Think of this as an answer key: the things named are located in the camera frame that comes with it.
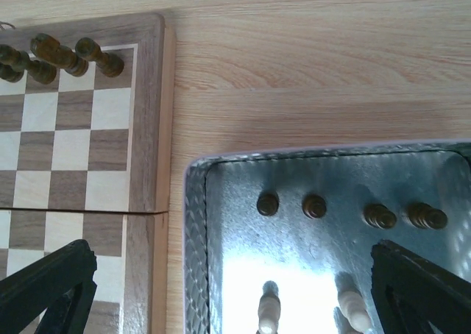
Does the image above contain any dark knight on board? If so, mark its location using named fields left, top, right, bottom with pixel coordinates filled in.
left=30, top=33, right=88, bottom=77

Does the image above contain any silver metal tray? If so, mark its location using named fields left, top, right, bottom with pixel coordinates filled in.
left=183, top=140, right=470, bottom=333

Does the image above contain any dark pawn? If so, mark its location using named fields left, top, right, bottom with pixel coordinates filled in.
left=302, top=194, right=327, bottom=218
left=256, top=192, right=279, bottom=216
left=407, top=202, right=448, bottom=230
left=364, top=204, right=397, bottom=230

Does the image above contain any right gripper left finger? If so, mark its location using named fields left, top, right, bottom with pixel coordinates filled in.
left=1, top=239, right=97, bottom=333

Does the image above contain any light pawn in tray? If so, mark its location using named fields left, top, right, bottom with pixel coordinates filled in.
left=338, top=291, right=372, bottom=333
left=258, top=280, right=281, bottom=334

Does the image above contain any dark rook on board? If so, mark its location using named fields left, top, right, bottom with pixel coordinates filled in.
left=75, top=38, right=124, bottom=77

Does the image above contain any wooden chess board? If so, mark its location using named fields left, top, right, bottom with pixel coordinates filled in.
left=1, top=13, right=176, bottom=333

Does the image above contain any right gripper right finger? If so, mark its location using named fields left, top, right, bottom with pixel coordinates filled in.
left=371, top=240, right=470, bottom=333

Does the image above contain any dark bishop on board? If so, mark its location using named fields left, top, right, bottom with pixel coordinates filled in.
left=1, top=44, right=57, bottom=85

